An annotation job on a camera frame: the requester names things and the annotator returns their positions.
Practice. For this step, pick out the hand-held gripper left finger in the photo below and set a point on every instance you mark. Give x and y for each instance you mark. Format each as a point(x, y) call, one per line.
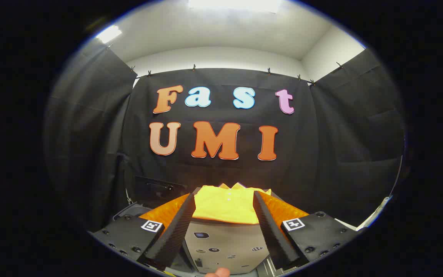
point(177, 231)

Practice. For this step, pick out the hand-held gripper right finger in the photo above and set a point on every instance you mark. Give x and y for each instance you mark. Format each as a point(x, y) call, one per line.
point(271, 234)

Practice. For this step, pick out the yellow polo shirt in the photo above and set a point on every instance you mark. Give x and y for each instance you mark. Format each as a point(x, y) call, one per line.
point(225, 207)

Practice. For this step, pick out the black backdrop cloth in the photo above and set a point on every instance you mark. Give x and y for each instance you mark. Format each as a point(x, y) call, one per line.
point(214, 173)

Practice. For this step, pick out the small ceiling light panel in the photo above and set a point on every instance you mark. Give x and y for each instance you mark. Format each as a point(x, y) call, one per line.
point(109, 34)

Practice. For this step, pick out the large ceiling light panel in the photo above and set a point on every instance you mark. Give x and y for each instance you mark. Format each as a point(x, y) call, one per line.
point(235, 4)

